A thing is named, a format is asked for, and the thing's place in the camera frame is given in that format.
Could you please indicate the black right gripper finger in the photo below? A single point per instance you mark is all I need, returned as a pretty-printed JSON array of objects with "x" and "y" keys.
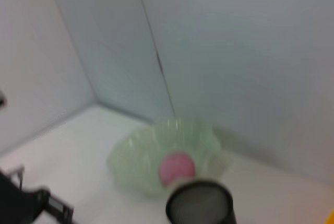
[
  {"x": 23, "y": 205},
  {"x": 2, "y": 100}
]

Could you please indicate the pink peach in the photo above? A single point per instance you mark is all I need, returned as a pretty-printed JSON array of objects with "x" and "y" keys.
[{"x": 177, "y": 167}]

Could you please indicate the pale green glass fruit bowl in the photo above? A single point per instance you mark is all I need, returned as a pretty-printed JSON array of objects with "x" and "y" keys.
[{"x": 135, "y": 161}]

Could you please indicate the black mesh pen cup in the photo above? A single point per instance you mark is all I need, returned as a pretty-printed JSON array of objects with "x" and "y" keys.
[{"x": 201, "y": 205}]

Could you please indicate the yellow plastic bin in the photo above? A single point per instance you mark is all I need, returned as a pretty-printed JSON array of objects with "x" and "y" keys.
[{"x": 330, "y": 220}]

